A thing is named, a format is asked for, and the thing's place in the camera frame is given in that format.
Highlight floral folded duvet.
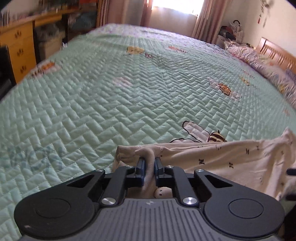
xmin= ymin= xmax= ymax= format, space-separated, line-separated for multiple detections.
xmin=227 ymin=45 xmax=295 ymax=108

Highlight beige smiley print baby garment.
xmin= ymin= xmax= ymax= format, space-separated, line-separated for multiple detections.
xmin=112 ymin=128 xmax=295 ymax=200

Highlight wooden drawer desk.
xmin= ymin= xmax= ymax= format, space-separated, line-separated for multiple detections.
xmin=1 ymin=6 xmax=98 ymax=84

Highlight pink window curtains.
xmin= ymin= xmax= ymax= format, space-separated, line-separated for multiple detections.
xmin=96 ymin=1 xmax=231 ymax=44

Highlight cluttered nightstand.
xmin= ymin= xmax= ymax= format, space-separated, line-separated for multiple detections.
xmin=216 ymin=20 xmax=244 ymax=49

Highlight white storage bin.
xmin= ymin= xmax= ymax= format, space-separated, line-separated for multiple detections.
xmin=39 ymin=37 xmax=62 ymax=61

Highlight wooden headboard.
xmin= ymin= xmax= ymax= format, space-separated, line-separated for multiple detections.
xmin=255 ymin=37 xmax=296 ymax=74

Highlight green quilted bee bedspread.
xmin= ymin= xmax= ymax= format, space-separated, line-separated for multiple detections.
xmin=1 ymin=24 xmax=295 ymax=240

